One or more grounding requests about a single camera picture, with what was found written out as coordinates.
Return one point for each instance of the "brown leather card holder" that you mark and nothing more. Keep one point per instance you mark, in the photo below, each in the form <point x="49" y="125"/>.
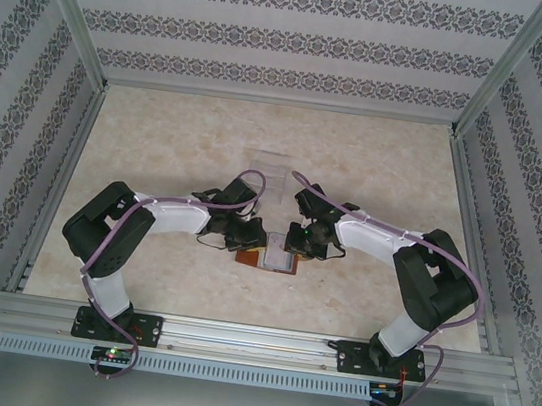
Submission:
<point x="245" y="259"/>

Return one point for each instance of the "white card pink print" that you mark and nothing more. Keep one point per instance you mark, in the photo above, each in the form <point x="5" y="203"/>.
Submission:
<point x="279" y="254"/>

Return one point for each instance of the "clear plastic card sleeve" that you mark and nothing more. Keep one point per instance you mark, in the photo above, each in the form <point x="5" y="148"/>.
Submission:
<point x="270" y="172"/>

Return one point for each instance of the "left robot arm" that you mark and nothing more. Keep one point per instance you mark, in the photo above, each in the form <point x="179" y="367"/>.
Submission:
<point x="105" y="235"/>

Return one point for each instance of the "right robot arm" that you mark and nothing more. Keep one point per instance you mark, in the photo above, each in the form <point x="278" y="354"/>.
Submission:
<point x="441" y="287"/>

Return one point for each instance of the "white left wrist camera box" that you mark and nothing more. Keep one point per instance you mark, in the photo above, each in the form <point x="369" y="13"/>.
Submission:
<point x="255" y="211"/>

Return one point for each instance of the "wide aluminium mounting rail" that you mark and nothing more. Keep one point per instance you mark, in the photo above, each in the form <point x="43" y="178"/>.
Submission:
<point x="251" y="344"/>

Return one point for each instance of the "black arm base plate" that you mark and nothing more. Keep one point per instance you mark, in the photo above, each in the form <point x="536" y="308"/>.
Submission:
<point x="152" y="330"/>
<point x="350" y="358"/>

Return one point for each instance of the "aluminium frame rail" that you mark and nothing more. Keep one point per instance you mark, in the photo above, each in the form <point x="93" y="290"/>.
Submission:
<point x="280" y="103"/>
<point x="70" y="159"/>
<point x="465" y="190"/>

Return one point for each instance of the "black controller board bracket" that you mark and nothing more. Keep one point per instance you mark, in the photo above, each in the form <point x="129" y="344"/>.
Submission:
<point x="383" y="392"/>
<point x="110" y="356"/>

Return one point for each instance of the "aluminium frame post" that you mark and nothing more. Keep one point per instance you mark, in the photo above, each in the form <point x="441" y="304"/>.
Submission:
<point x="72" y="8"/>
<point x="504" y="69"/>

